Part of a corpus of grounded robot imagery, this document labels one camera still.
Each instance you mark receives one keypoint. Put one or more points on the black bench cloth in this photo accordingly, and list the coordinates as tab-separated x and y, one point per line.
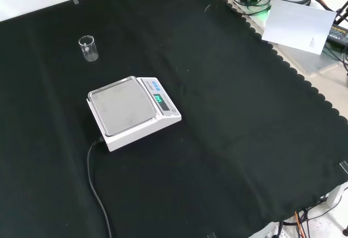
174	118

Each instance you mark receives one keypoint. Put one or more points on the small clear glass beaker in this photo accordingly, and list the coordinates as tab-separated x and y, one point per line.
89	50

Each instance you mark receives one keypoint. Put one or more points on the pale white board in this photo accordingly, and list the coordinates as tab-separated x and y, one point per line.
297	28

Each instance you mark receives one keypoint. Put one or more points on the black power supply yellow label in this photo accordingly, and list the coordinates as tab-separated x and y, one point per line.
338	35

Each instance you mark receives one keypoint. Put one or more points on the white electronic balance steel pan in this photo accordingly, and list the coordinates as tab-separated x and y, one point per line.
133	111

